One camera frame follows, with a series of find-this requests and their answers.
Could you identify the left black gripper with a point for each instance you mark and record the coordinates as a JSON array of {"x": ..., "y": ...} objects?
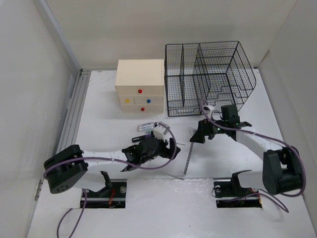
[{"x": 165, "y": 152}]

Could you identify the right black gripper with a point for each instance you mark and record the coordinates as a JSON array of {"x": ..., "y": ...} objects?
[{"x": 203, "y": 129}]

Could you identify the clear blue pen pack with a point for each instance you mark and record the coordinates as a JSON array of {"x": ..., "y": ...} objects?
[{"x": 147, "y": 126}]

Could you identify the purple black highlighter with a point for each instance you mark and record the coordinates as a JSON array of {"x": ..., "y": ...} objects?
[{"x": 140, "y": 138}]

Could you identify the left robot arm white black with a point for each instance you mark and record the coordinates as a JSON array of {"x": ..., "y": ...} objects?
[{"x": 103, "y": 161}]

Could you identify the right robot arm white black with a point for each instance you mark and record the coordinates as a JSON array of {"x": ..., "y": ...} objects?
[{"x": 282, "y": 171}]

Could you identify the cream wooden drawer cabinet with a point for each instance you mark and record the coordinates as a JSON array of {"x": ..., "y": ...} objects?
[{"x": 140, "y": 72}]

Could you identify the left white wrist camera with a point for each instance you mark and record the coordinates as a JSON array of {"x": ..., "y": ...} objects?
[{"x": 160, "y": 132}]

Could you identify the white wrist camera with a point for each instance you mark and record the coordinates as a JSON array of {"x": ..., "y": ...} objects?
[
  {"x": 209, "y": 110},
  {"x": 160, "y": 132}
]

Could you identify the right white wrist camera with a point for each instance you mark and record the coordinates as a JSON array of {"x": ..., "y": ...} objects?
[{"x": 209, "y": 110}]

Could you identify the black wire mesh organizer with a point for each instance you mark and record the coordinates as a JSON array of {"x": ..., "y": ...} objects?
[{"x": 217, "y": 72}]

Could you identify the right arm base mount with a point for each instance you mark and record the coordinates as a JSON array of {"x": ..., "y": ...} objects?
[{"x": 229, "y": 194}]

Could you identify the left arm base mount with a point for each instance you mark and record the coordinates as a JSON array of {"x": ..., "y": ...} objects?
[{"x": 102, "y": 192}]

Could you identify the aluminium rail frame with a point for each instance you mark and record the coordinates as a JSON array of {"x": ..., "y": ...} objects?
[{"x": 69, "y": 116}]

